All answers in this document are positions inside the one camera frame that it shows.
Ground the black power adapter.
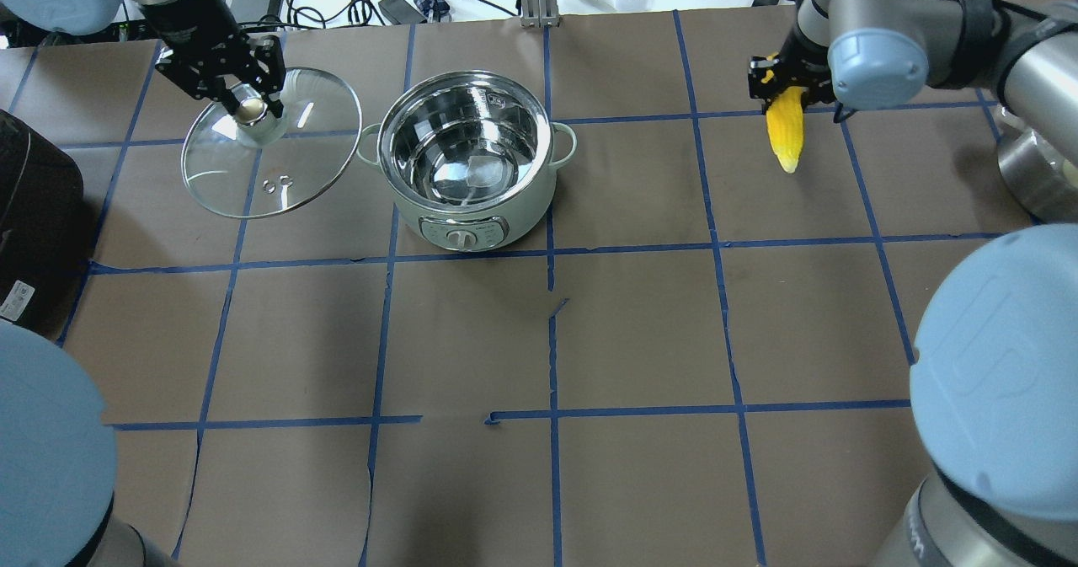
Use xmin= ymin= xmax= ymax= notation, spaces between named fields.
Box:
xmin=377 ymin=0 xmax=427 ymax=25

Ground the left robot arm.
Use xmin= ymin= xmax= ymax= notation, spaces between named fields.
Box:
xmin=3 ymin=0 xmax=286 ymax=566

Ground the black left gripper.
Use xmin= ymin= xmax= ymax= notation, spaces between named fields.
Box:
xmin=155 ymin=34 xmax=286 ymax=119

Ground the yellow corn cob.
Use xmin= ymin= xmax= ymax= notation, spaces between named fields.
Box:
xmin=765 ymin=86 xmax=805 ymax=174

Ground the black rice cooker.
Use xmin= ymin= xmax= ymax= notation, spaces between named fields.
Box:
xmin=1 ymin=111 xmax=91 ymax=335

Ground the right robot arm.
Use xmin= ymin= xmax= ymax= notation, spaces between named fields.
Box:
xmin=747 ymin=0 xmax=1077 ymax=566

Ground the glass pot lid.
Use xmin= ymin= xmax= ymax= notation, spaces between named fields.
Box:
xmin=180 ymin=67 xmax=363 ymax=219

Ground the light green electric pot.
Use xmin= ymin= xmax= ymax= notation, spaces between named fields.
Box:
xmin=355 ymin=69 xmax=579 ymax=253

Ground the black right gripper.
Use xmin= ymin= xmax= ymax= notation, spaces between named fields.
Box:
xmin=748 ymin=53 xmax=835 ymax=113

